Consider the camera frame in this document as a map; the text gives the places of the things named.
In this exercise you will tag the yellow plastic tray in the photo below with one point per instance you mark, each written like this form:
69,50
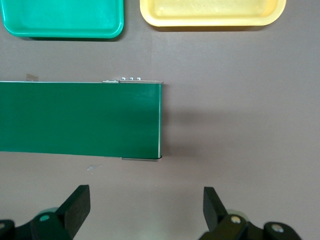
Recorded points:
212,12

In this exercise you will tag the green belt conveyor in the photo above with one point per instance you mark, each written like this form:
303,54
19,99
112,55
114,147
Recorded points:
75,117

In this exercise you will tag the green plastic tray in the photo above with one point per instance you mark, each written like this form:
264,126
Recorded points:
62,17

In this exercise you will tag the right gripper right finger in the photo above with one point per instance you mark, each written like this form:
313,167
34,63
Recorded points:
212,210

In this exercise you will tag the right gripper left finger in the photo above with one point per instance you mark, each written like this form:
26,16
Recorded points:
75,212

